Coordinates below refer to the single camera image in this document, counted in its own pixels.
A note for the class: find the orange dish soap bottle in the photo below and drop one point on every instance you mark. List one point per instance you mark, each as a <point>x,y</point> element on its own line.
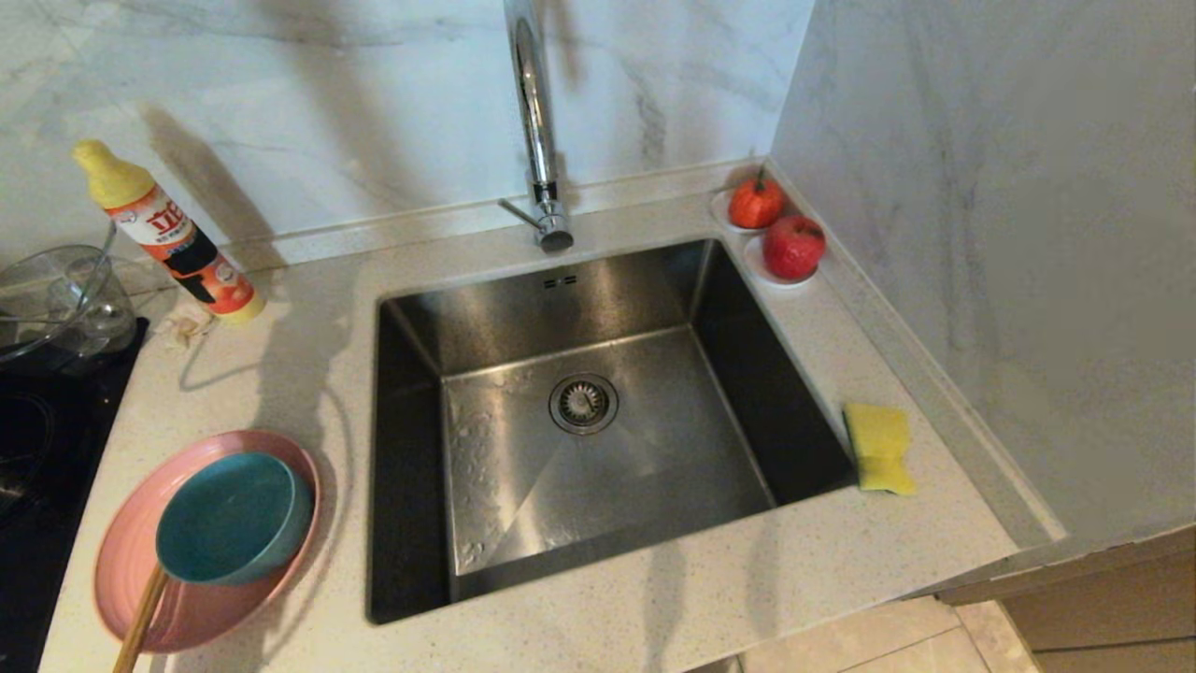
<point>187,248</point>

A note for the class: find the stainless steel sink basin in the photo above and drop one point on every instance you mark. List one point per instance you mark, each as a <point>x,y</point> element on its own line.
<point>654,449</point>

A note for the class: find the yellow sponge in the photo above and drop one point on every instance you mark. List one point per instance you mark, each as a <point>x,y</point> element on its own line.
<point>878,447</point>

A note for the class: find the round metal drain strainer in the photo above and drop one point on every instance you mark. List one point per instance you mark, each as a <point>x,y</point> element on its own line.
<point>584,404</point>

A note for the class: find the small white dish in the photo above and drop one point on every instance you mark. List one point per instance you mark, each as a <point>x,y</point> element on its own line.
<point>755,268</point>
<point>719,211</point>

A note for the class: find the red toy tomato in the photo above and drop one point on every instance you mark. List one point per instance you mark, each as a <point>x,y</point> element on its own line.
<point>756,206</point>

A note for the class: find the chrome gooseneck faucet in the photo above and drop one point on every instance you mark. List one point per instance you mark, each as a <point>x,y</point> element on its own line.
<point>537,140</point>

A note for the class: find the red toy apple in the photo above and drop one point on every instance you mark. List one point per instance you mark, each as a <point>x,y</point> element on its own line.
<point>794,248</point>

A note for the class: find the teal bowl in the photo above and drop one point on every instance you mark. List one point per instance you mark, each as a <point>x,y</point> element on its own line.
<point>229,514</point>

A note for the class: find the crumpled white tissue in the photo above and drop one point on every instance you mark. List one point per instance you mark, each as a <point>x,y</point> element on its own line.
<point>182,329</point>

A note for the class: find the clear glass cup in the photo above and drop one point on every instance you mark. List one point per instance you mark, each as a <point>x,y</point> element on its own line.
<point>112,322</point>

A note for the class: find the thin metal spoon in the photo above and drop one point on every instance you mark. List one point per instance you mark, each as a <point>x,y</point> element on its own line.
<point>101,266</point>

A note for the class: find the pink plate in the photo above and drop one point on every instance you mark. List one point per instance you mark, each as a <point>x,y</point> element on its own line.
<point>126,561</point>

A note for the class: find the black induction cooktop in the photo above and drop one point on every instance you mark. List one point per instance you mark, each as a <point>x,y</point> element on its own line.
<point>56,467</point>

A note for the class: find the clear glass bowl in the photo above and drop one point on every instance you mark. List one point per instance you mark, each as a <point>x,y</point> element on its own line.
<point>37,280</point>

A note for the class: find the light wooden cabinet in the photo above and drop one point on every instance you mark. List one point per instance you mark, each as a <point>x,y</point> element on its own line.
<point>1103,608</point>

